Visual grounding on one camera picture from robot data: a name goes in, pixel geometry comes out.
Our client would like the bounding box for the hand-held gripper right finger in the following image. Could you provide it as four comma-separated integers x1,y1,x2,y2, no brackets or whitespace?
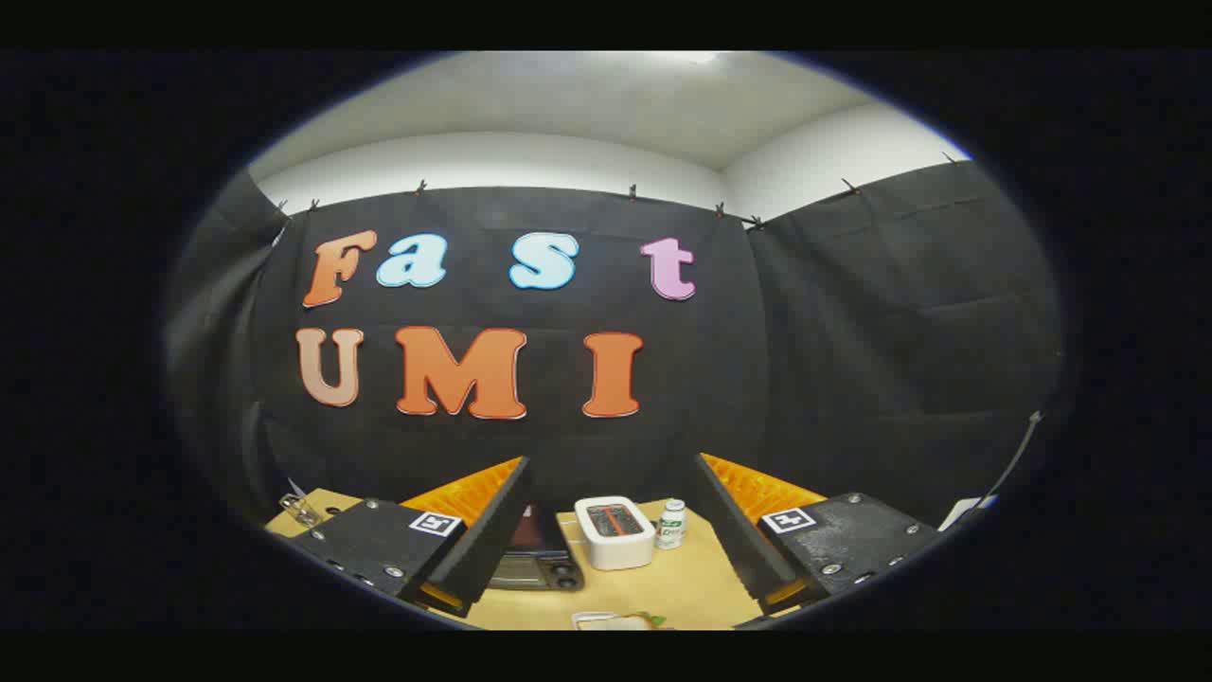
694,453,943,617

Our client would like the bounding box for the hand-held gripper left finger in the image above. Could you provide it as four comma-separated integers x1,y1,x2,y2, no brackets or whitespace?
289,456,533,619

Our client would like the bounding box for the black toaster oven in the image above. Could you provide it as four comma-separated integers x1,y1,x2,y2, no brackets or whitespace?
485,505,586,593

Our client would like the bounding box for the white pop-up toaster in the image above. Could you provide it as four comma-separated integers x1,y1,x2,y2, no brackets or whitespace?
574,496,656,571

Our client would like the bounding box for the white plastic tray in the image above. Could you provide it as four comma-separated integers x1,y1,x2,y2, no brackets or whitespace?
571,611,654,631

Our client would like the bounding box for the row of black cloth clips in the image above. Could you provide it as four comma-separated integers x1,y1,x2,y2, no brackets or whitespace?
276,152,959,231

